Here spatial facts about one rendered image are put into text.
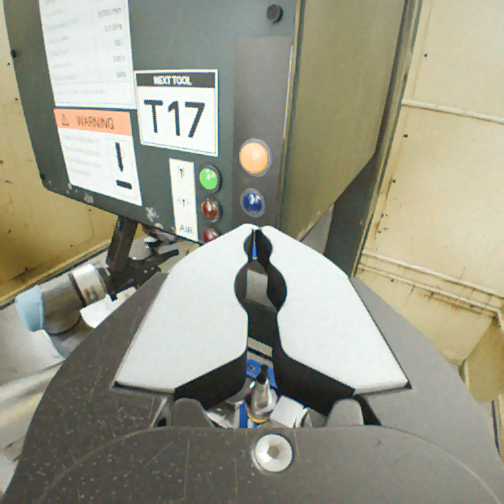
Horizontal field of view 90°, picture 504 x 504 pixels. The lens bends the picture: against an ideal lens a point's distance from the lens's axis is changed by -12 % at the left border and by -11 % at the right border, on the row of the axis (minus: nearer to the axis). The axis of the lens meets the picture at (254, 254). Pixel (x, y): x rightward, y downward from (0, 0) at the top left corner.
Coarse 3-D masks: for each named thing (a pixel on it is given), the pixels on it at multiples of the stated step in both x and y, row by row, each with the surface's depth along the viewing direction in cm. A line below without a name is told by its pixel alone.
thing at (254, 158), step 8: (248, 144) 22; (256, 144) 22; (248, 152) 23; (256, 152) 22; (264, 152) 22; (248, 160) 23; (256, 160) 22; (264, 160) 22; (248, 168) 23; (256, 168) 23; (264, 168) 23
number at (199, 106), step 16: (176, 96) 24; (192, 96) 23; (208, 96) 23; (176, 112) 25; (192, 112) 24; (208, 112) 23; (176, 128) 26; (192, 128) 25; (208, 128) 24; (192, 144) 26; (208, 144) 25
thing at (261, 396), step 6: (258, 378) 51; (258, 384) 50; (264, 384) 50; (270, 384) 52; (252, 390) 53; (258, 390) 51; (264, 390) 51; (270, 390) 52; (252, 396) 53; (258, 396) 52; (264, 396) 52; (270, 396) 53; (252, 402) 53; (258, 402) 52; (264, 402) 52; (270, 402) 54
